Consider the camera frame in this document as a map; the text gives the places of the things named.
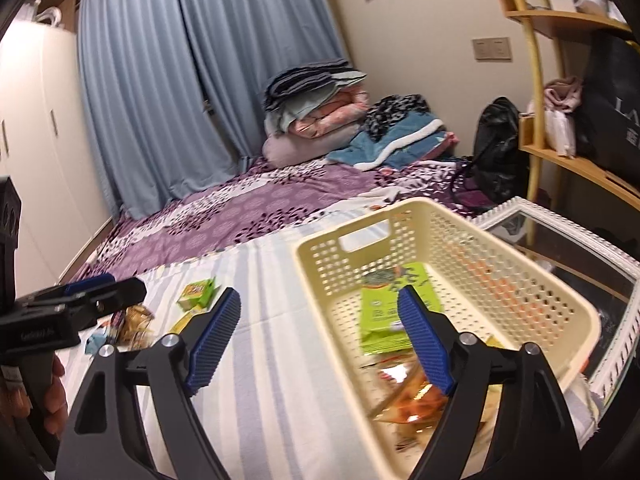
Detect clear bag of round crackers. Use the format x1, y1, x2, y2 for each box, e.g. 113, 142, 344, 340
110, 304, 154, 351

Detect light blue snack bag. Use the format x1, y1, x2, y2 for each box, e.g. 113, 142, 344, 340
85, 325, 112, 356

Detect yellow foil packet with barcode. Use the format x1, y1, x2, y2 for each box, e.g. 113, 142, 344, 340
169, 307, 208, 334

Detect orange-brown snack bag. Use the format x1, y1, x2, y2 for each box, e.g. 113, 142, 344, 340
369, 351, 449, 453

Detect large green snack bag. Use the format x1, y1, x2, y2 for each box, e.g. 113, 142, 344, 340
359, 262, 442, 356

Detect yellow biscuit bar packet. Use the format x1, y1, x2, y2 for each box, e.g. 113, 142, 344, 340
484, 335, 504, 349

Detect person's left hand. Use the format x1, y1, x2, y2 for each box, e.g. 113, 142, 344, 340
1, 354, 68, 438

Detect small green cracker pack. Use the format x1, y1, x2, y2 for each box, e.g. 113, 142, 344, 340
177, 278, 218, 311

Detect striped white-blue bed cover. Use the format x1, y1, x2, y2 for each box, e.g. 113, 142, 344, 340
54, 194, 601, 480

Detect white wardrobe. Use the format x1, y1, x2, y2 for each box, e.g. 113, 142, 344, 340
1, 20, 111, 296

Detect cream perforated plastic basket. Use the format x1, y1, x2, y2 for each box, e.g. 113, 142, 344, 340
290, 196, 602, 480

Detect purple floral bedsheet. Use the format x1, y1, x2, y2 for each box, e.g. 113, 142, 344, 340
74, 159, 489, 280

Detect blue-grey curtain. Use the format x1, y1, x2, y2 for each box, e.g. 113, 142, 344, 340
77, 0, 345, 220

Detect stack of folded quilts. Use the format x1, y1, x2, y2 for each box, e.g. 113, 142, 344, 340
262, 58, 370, 168

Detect black backpack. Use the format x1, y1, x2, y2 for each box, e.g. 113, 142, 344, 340
448, 96, 530, 212

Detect black LANWEI shopping bag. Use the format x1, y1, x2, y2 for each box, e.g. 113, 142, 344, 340
574, 30, 639, 188

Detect blue fleece blanket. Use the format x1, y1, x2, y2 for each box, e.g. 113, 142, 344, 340
326, 112, 459, 171

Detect black-white patterned garment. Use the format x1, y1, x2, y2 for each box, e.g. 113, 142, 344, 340
358, 94, 431, 142

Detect pink folded clothes on shelf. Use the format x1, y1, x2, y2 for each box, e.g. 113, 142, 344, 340
544, 76, 582, 158

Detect wooden curved shelf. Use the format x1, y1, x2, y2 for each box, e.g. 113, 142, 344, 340
499, 0, 639, 209

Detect beige wall socket plate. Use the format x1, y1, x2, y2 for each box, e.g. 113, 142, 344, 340
472, 37, 512, 62

